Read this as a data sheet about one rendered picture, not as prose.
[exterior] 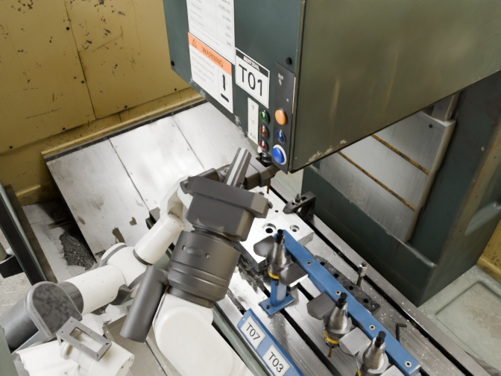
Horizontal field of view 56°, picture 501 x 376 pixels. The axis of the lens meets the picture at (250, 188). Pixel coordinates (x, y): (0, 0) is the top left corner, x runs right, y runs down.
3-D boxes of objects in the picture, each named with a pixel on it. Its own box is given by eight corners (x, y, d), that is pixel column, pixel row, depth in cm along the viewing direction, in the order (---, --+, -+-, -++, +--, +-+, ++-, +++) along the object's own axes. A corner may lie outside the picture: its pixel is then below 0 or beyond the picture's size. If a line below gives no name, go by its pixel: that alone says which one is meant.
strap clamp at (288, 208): (285, 232, 169) (288, 203, 158) (279, 227, 171) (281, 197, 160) (313, 217, 174) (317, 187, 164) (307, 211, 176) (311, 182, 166)
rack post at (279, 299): (269, 317, 144) (273, 256, 123) (259, 304, 147) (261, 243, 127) (295, 301, 148) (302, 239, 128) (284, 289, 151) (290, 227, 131)
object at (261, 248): (260, 260, 121) (260, 259, 120) (248, 247, 124) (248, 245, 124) (282, 248, 124) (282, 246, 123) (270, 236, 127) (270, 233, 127)
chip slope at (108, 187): (118, 301, 180) (104, 259, 163) (60, 200, 220) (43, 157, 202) (298, 206, 217) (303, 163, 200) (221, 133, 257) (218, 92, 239)
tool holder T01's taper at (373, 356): (388, 359, 100) (394, 343, 95) (375, 373, 98) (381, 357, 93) (370, 345, 102) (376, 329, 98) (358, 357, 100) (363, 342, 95)
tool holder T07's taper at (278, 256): (290, 259, 119) (291, 242, 114) (275, 267, 117) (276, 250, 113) (280, 248, 122) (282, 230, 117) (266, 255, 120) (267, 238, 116)
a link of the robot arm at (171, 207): (216, 198, 121) (183, 236, 124) (198, 177, 126) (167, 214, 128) (201, 192, 116) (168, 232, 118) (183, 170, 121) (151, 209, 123)
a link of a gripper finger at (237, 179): (247, 154, 69) (233, 193, 68) (242, 146, 66) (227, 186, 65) (258, 157, 69) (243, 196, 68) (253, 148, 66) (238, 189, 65)
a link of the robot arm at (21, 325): (60, 331, 109) (9, 357, 96) (41, 298, 110) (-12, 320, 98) (90, 307, 104) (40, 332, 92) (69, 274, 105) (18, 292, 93)
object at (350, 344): (350, 361, 101) (350, 359, 101) (333, 342, 105) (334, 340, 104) (373, 343, 104) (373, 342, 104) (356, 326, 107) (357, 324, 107)
